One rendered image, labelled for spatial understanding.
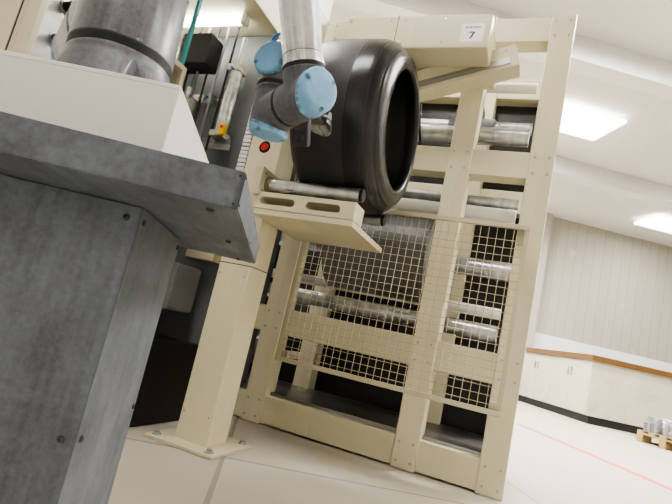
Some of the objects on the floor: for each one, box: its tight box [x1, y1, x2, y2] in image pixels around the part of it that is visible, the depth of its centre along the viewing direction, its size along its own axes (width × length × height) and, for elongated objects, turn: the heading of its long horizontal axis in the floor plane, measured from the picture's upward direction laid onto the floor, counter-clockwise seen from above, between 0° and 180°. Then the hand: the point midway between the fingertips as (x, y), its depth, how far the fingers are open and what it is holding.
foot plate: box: [143, 427, 253, 460], centre depth 169 cm, size 27×27×2 cm
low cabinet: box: [518, 347, 672, 438], centre depth 807 cm, size 197×243×94 cm
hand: (325, 135), depth 143 cm, fingers closed
